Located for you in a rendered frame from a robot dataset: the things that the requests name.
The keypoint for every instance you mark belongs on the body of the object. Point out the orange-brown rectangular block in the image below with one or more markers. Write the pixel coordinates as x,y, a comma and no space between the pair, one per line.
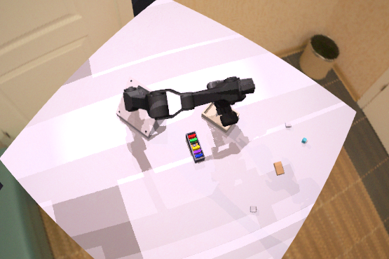
278,168

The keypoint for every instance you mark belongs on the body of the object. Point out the beige shallow rectangular tray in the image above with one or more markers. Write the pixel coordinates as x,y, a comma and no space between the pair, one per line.
210,115

